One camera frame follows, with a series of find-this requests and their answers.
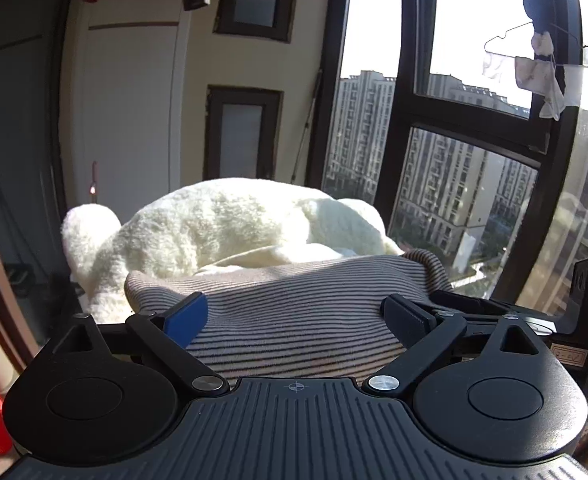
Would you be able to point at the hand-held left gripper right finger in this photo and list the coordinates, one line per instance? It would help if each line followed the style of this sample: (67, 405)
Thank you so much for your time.
(406, 317)

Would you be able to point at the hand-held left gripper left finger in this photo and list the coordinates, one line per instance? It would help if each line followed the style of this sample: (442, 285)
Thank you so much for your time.
(189, 317)

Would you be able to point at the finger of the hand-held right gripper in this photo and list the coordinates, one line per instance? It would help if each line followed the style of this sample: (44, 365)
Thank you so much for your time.
(474, 305)

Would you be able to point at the striped beige shirt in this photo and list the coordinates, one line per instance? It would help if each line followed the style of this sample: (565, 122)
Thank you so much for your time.
(294, 320)

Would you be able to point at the grey apartment building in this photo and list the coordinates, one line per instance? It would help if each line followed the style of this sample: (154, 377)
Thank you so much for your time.
(454, 190)
(361, 130)

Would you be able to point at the white fleece garment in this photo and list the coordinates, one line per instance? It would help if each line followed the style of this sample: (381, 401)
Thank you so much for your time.
(294, 259)

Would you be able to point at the white door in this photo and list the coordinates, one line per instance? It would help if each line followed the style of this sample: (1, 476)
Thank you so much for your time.
(134, 110)

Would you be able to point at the white patterned sock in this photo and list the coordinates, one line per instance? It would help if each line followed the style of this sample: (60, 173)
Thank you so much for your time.
(531, 75)

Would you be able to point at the dark navy hanging garment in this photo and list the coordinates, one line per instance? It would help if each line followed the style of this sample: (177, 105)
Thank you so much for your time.
(539, 5)

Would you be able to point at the large dark window frame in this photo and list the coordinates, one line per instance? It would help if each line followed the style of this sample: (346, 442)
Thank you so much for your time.
(414, 60)

